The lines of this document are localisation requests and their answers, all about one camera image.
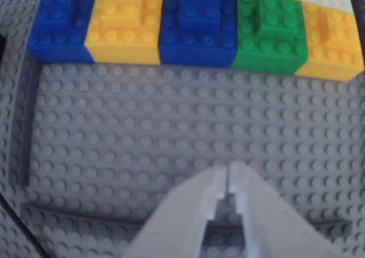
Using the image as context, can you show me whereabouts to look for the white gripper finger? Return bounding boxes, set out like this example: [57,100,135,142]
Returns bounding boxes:
[228,160,343,258]
[125,165,229,258]

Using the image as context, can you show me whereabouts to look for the yellow lego cube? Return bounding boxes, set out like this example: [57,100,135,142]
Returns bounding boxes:
[84,0,165,66]
[295,2,365,82]

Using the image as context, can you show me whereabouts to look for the green lego cube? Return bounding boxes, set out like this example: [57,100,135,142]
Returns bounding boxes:
[230,0,309,76]

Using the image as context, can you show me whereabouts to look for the blue lego cube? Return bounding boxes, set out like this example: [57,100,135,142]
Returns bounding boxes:
[27,0,99,64]
[158,0,238,69]

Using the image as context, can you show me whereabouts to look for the grey lego baseplate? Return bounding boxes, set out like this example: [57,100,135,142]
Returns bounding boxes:
[0,0,365,258]

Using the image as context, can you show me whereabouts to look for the black cable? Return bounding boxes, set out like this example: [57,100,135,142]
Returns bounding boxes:
[0,191,51,258]

